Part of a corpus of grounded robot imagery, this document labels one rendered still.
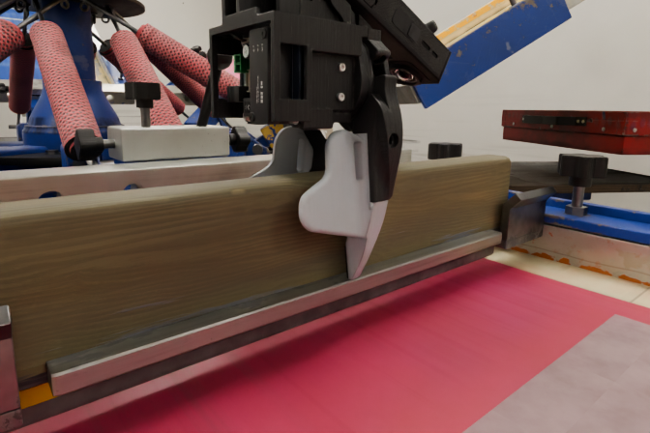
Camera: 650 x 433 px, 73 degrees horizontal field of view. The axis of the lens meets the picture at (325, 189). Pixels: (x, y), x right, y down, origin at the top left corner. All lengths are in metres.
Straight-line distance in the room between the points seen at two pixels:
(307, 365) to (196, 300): 0.08
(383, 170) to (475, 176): 0.15
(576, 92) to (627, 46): 0.26
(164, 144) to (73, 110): 0.22
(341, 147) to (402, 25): 0.10
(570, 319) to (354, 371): 0.17
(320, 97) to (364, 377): 0.16
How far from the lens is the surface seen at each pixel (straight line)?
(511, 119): 1.41
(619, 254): 0.48
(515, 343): 0.32
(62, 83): 0.76
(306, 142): 0.30
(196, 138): 0.53
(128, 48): 0.88
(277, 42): 0.22
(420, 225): 0.34
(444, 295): 0.38
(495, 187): 0.43
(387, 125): 0.25
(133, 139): 0.51
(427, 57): 0.32
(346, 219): 0.26
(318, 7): 0.27
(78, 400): 0.26
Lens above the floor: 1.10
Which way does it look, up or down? 11 degrees down
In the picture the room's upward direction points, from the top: 1 degrees clockwise
